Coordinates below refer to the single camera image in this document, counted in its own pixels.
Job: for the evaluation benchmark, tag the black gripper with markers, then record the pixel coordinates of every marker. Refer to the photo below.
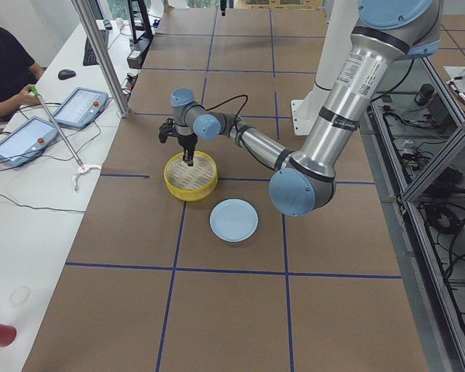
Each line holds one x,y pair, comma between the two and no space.
186,141

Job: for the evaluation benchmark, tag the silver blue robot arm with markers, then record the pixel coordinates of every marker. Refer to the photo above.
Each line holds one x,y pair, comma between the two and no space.
304,180

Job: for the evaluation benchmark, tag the yellow bamboo steamer basket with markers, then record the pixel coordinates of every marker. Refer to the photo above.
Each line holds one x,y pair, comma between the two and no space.
191,183

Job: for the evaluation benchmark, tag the light blue plate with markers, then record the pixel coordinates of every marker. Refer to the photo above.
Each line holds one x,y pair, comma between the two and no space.
233,220

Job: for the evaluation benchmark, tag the black box on table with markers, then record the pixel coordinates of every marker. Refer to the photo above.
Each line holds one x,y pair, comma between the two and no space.
138,52

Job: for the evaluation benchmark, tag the far teach pendant tablet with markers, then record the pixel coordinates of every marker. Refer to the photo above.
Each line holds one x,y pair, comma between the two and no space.
81,107

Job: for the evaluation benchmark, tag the teach pendant tablet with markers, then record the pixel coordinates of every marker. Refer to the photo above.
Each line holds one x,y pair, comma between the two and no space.
27,142
81,107

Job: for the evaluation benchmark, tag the black computer mouse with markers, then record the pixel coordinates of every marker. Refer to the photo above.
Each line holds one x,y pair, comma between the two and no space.
65,74

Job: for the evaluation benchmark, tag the near teach pendant tablet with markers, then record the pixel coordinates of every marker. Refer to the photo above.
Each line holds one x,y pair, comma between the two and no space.
27,142

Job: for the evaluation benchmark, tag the person in black shirt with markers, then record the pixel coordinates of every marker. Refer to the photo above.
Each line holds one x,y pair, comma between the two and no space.
18,72

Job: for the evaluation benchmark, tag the clear tape roll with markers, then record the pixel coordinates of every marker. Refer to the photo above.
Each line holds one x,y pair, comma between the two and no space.
19,296

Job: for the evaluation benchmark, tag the green handled reacher grabber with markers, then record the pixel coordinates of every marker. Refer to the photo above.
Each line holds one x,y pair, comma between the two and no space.
82,167

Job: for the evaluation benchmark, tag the aluminium frame post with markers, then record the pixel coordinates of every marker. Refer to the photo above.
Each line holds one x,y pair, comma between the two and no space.
90,26

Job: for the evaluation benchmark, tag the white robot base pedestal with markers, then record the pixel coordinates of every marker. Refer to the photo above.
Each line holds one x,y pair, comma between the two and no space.
342,18

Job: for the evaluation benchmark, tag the aluminium side frame rack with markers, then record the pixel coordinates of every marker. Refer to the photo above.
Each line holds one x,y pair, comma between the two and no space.
414,135

